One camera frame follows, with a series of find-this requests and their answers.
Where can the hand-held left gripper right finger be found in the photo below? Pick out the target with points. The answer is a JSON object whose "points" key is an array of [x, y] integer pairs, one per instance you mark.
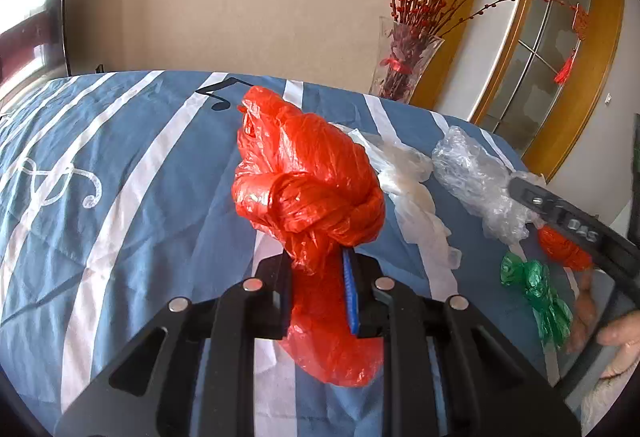
{"points": [[351, 297]]}

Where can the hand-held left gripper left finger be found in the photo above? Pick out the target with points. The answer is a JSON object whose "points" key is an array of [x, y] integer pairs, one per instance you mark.
{"points": [[272, 302]]}

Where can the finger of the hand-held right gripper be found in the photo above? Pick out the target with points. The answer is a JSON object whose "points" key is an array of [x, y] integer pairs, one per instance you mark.
{"points": [[530, 194]]}

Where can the small knotted orange plastic bag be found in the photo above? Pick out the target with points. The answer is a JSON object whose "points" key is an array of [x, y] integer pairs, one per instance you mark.
{"points": [[565, 248]]}

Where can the large orange plastic bag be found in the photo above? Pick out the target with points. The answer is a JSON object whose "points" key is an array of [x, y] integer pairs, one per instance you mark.
{"points": [[305, 177]]}

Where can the person's right forearm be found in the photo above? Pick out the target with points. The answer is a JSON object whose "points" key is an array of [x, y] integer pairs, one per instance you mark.
{"points": [[607, 399]]}

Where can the person's right hand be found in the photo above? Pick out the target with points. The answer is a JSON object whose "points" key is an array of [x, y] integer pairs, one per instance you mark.
{"points": [[622, 332]]}

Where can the clear plastic bag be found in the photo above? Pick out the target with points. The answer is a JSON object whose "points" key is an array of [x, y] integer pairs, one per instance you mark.
{"points": [[475, 182]]}

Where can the green plastic bag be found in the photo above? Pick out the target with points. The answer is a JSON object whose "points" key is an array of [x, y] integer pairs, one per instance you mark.
{"points": [[537, 292]]}

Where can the white plastic bag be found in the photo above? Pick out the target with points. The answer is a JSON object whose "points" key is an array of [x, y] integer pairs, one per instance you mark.
{"points": [[410, 182]]}

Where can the glass panelled door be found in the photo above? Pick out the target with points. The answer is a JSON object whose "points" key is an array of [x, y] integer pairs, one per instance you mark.
{"points": [[550, 42]]}

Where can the blue striped tablecloth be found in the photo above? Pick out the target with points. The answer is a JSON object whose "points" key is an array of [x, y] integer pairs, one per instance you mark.
{"points": [[150, 197]]}

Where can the red hanging tassel ornament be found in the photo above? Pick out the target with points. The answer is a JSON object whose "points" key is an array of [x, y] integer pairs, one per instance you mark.
{"points": [[580, 19]]}

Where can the glass vase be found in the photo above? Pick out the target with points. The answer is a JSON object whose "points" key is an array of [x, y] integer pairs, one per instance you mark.
{"points": [[405, 62]]}

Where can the wooden door frame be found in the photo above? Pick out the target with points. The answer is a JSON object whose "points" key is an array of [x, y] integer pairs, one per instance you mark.
{"points": [[600, 67]]}

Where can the wooden wall trim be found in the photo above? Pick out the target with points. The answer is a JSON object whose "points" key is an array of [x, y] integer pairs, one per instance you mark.
{"points": [[450, 67]]}

